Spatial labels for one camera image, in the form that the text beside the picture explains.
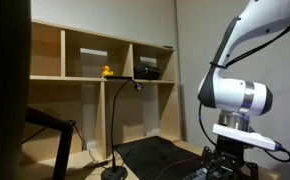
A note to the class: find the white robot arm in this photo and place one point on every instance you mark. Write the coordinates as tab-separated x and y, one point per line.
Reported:
231	93

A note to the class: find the black keyboard with grey keys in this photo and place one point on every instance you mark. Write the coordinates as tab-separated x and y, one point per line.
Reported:
198	174

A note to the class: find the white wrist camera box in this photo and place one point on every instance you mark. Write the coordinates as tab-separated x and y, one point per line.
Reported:
245	136

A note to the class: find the yellow rubber duck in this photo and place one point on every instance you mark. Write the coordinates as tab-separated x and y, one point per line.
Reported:
107	71

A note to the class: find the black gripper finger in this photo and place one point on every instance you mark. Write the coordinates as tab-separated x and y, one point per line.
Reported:
213	163
250	170

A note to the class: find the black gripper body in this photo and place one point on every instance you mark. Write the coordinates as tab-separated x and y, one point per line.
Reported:
231	151

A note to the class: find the wooden shelf unit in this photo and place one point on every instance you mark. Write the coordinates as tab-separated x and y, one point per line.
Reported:
85	110

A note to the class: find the black gooseneck desk lamp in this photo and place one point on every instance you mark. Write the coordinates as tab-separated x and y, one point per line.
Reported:
115	173

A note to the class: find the black flat tablet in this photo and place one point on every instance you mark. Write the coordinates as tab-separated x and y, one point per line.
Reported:
118	77

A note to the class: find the large black desk mat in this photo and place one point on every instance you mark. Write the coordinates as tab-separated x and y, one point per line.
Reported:
151	156

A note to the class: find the black computer monitor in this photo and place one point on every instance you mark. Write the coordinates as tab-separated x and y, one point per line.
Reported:
5	100

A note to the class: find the black zipped bag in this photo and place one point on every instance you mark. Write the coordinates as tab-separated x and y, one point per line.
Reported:
147	72

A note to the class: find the black monitor stand frame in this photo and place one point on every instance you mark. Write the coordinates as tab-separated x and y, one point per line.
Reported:
63	146

